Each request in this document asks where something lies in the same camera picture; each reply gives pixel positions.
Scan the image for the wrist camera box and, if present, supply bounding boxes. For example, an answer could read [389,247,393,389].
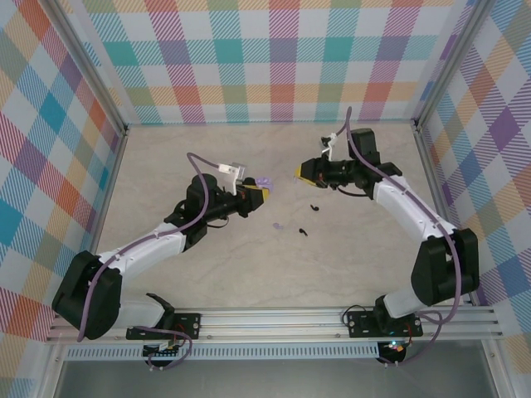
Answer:
[217,160,249,196]
[318,131,338,162]

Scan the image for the grey metal sheet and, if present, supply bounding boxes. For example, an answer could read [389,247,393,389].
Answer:
[53,358,499,398]

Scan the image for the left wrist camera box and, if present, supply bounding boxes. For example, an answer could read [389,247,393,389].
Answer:
[217,160,249,196]

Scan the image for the right small electronics board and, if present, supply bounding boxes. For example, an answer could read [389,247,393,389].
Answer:
[378,339,407,358]

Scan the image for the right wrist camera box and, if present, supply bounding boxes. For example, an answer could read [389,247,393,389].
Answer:
[318,131,338,162]

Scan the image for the aluminium corner post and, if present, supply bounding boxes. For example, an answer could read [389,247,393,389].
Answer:
[412,0,490,133]
[49,0,130,138]

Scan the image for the white slotted cable tray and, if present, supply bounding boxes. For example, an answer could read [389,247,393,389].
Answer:
[66,345,381,362]

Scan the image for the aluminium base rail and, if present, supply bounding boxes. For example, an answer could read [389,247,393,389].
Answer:
[45,305,506,346]

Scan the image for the aluminium right corner post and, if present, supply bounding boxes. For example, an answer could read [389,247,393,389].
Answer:
[412,0,490,133]

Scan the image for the aluminium right side rail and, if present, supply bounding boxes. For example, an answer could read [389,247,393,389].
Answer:
[412,119,486,310]

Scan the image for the small electronics board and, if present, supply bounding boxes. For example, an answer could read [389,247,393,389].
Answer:
[378,339,407,358]
[143,340,183,360]

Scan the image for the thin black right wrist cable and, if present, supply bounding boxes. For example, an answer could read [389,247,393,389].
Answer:
[334,183,371,199]

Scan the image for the aluminium left side rail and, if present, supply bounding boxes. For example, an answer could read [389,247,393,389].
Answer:
[80,126,130,266]

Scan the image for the aluminium left corner post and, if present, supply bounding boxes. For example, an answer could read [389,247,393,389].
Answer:
[49,0,130,138]

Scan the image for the left small electronics board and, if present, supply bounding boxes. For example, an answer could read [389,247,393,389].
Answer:
[143,340,183,360]

